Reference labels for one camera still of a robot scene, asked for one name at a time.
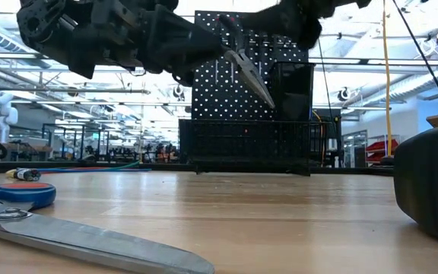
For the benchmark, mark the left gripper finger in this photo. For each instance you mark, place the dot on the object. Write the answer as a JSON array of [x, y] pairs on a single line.
[[181, 65], [181, 38]]

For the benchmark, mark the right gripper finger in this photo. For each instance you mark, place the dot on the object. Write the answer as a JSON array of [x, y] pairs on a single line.
[[291, 19]]

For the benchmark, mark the black rounded object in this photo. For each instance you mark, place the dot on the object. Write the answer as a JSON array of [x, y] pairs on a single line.
[[432, 182]]

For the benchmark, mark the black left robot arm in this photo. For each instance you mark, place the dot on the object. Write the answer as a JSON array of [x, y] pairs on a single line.
[[40, 23]]

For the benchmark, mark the black metal peg board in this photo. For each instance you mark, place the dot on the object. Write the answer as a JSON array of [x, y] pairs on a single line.
[[211, 99]]

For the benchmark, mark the black plastic bin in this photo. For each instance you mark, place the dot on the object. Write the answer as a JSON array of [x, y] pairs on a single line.
[[293, 91]]

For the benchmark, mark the glass door cabinet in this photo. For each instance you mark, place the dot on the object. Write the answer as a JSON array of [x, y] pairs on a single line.
[[356, 148]]

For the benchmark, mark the red storage bins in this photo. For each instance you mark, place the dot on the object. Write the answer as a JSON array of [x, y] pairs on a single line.
[[382, 146]]

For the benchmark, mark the black aluminium table frame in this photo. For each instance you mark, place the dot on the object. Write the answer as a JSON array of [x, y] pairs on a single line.
[[356, 171]]

